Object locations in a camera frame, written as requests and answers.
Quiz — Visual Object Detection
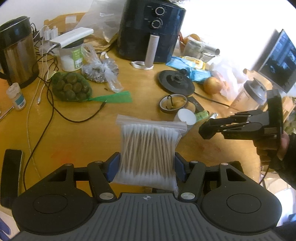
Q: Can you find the white round jar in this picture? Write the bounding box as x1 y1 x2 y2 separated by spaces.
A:
174 108 197 131

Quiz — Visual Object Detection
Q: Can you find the black audio cable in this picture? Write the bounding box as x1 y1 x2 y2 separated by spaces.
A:
22 55 107 190

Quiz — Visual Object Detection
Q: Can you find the foil roll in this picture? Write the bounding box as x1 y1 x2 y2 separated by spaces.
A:
197 42 220 56

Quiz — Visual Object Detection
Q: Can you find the yellow snack packet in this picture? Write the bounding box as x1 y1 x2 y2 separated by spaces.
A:
181 56 206 70

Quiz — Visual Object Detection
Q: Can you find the bag of cotton swabs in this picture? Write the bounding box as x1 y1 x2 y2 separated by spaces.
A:
114 115 187 194

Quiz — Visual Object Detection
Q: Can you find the green net bag of balls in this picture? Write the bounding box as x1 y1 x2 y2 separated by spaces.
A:
51 72 132 103

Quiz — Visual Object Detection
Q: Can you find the white plastic bag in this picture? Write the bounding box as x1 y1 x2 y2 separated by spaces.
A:
209 63 248 101

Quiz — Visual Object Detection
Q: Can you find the plastic tub with green label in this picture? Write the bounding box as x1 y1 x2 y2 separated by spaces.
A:
59 45 83 72

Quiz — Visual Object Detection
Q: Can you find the black kettle base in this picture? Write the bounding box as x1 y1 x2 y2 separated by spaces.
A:
158 70 195 96

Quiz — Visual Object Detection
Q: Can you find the amber kapton tape roll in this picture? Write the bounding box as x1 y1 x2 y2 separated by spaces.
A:
159 94 188 113

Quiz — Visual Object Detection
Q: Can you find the black rectangular device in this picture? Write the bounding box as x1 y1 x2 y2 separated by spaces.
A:
188 96 205 113

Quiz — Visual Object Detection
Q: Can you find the clear shaker bottle grey lid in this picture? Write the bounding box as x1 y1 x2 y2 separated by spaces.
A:
226 78 266 115

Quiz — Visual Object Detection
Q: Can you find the person's right hand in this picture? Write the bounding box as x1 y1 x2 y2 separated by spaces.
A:
277 132 290 161

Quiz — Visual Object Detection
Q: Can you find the black smartphone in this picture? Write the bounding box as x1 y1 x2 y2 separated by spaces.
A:
1 149 23 209

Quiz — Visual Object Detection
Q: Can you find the apple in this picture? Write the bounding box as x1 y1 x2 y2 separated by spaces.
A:
203 77 222 95

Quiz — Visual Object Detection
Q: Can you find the black kettle base cable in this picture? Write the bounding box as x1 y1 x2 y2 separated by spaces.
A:
194 91 231 108

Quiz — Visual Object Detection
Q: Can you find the black air fryer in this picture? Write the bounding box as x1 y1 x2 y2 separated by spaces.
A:
117 1 186 64

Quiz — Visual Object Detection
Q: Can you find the clear bag of seeds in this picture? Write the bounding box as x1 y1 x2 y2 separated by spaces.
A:
81 43 123 93

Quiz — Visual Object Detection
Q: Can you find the small white pill bottle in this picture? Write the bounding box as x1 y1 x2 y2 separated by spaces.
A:
6 82 26 110

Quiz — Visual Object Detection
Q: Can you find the white usb cable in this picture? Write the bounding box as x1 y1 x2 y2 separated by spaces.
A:
26 24 58 172

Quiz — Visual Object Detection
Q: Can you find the blue wet wipes pack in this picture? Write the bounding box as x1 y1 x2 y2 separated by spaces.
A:
166 57 212 83

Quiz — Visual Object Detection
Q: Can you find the steel electric kettle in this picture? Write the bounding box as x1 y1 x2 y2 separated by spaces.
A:
1 16 39 88

